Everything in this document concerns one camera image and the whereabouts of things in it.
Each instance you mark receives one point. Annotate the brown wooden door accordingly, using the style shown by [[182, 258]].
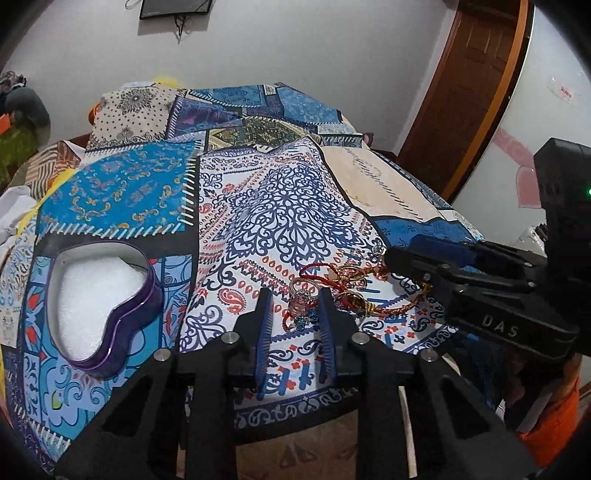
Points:
[[468, 93]]

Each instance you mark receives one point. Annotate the blue patchwork bedspread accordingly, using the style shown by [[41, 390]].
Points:
[[226, 191]]

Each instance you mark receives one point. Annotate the white crumpled cloth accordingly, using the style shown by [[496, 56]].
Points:
[[15, 203]]

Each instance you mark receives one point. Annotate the small black wall monitor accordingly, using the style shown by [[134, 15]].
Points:
[[163, 8]]

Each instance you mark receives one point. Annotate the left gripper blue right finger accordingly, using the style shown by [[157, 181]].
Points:
[[336, 328]]

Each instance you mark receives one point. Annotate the person's right hand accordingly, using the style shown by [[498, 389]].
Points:
[[538, 384]]

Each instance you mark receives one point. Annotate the green patterned storage box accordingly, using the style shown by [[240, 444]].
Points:
[[17, 145]]

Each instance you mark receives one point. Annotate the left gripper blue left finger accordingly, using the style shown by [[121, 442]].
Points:
[[254, 329]]

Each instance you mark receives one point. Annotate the purple heart-shaped jewelry box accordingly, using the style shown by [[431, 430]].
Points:
[[99, 295]]

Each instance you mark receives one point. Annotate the pile of clothes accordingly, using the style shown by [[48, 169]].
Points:
[[21, 103]]

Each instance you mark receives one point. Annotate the white wardrobe with pink hearts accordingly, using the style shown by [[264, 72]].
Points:
[[551, 100]]

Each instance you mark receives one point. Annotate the brown patterned pillow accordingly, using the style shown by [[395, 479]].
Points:
[[40, 171]]

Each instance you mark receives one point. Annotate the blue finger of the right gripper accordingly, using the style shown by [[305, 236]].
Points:
[[445, 251], [424, 269]]

